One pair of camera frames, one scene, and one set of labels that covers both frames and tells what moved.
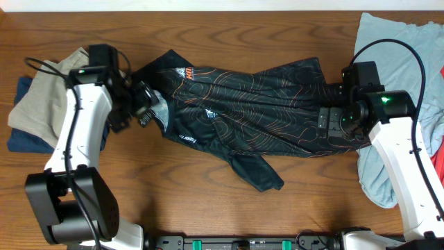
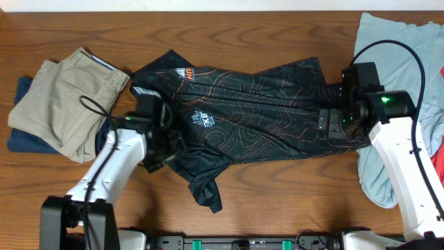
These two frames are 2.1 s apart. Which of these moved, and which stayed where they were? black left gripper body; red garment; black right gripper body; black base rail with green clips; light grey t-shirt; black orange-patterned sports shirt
Moved: black orange-patterned sports shirt; black left gripper body
Stayed: black base rail with green clips; light grey t-shirt; black right gripper body; red garment
